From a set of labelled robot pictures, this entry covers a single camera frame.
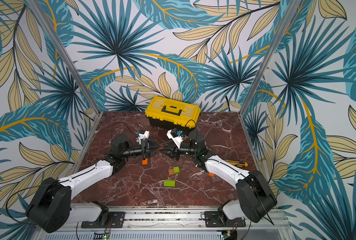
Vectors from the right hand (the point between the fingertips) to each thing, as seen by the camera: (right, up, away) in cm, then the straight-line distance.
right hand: (161, 147), depth 75 cm
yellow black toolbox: (+5, +19, +21) cm, 29 cm away
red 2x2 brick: (0, 0, -3) cm, 3 cm away
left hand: (0, -1, -2) cm, 3 cm away
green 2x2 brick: (+7, -15, +13) cm, 21 cm away
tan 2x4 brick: (+4, -16, +14) cm, 22 cm away
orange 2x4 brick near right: (+28, -18, +13) cm, 36 cm away
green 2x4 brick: (+3, -22, +11) cm, 25 cm away
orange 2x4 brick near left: (-12, -12, +17) cm, 24 cm away
